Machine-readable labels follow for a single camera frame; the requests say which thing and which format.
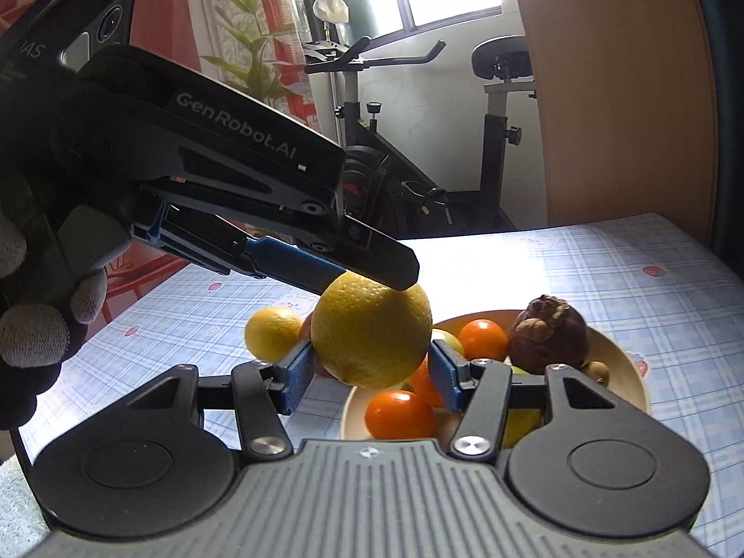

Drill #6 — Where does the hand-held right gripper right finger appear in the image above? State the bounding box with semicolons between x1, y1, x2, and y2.
429;338;649;461

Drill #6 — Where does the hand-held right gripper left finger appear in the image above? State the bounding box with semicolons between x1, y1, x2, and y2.
125;340;318;459

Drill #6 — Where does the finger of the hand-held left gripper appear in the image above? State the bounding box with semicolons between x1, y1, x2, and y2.
334;212;420;292
157;203;350;297

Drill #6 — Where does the orange tangerine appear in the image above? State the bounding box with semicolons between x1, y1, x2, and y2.
410;354;448;409
458;319;509;361
364;389;437;441

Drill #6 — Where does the small yellow-green fruit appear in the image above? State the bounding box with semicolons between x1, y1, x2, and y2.
430;328;466;358

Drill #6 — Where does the large yellow lemon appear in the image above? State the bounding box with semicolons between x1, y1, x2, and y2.
310;272;432;390

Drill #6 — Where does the small green fruit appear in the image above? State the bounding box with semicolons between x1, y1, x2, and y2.
503;365;547;448

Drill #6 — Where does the dark purple mangosteen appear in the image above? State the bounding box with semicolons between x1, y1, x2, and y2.
508;295;589;368

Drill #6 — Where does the small brown kiwi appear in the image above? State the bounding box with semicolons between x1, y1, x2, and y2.
581;360;611;389

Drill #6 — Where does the cream round plate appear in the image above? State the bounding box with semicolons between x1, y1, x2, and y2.
340;309;649;443

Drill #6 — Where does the person's left hand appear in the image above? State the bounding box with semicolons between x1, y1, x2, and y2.
0;168;132;431

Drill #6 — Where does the small yellow lemon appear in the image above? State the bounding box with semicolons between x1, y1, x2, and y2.
244;307;304;362

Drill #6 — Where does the metal pole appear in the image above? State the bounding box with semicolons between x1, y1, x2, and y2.
324;20;345;149

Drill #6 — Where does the white cloth bundle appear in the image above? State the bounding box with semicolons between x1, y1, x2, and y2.
312;0;350;24

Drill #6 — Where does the blue plaid tablecloth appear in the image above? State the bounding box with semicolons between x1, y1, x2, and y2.
17;212;744;553

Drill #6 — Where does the black exercise bike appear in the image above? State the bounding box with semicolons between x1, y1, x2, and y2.
305;35;538;239

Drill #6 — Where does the wooden board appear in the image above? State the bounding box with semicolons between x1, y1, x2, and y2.
503;0;718;245

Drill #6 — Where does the pale blue cloth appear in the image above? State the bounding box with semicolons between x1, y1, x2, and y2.
0;456;50;558

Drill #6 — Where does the dark teal curtain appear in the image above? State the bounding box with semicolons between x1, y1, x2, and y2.
683;0;744;280

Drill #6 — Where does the printed wall poster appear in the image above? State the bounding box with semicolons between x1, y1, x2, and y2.
0;0;344;338

